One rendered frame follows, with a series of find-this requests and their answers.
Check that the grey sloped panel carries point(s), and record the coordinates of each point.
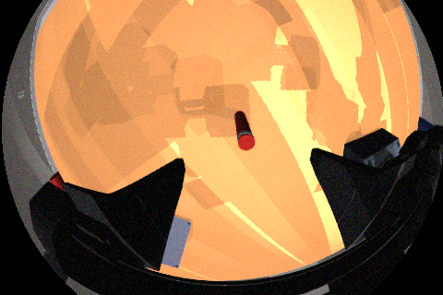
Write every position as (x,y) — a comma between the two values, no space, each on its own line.
(175,245)

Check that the dark brown peg with red end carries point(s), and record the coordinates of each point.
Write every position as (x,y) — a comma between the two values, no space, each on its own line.
(244,137)

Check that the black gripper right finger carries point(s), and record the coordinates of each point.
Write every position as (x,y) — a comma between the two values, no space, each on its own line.
(356,192)

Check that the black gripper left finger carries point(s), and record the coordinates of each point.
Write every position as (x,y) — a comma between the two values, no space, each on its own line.
(141,214)

